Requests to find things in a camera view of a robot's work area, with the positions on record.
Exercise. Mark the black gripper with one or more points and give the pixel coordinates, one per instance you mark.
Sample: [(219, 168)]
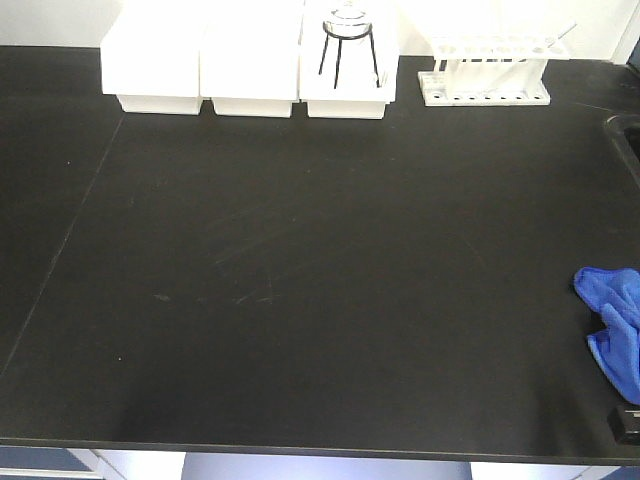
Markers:
[(624, 424)]

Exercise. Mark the middle white plastic bin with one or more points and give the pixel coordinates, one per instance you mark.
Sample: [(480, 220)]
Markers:
[(249, 58)]

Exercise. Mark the blue microfiber cloth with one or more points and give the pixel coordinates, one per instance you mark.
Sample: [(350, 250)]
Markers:
[(614, 296)]

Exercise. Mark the right white plastic bin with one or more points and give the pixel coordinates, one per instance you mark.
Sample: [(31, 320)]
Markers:
[(356, 96)]

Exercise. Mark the white test tube rack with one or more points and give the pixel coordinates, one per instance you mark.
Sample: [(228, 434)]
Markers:
[(489, 70)]

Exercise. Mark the clear glass dish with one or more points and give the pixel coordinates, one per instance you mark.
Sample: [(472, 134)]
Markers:
[(347, 19)]

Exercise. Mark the black lab sink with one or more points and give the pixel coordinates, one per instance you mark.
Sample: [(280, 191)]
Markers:
[(623, 131)]

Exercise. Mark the clear glass rod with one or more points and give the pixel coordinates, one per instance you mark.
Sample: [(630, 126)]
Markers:
[(560, 36)]

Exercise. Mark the black wire tripod stand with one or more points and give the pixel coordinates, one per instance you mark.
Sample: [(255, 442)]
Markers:
[(369, 35)]

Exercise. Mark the white plastic bin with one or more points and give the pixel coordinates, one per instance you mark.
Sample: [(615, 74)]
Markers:
[(150, 57), (356, 96), (249, 58)]

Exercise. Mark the left white plastic bin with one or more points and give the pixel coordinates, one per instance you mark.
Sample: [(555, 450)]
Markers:
[(150, 57)]

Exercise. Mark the blue cabinet under table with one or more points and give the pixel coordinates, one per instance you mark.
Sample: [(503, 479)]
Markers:
[(19, 462)]

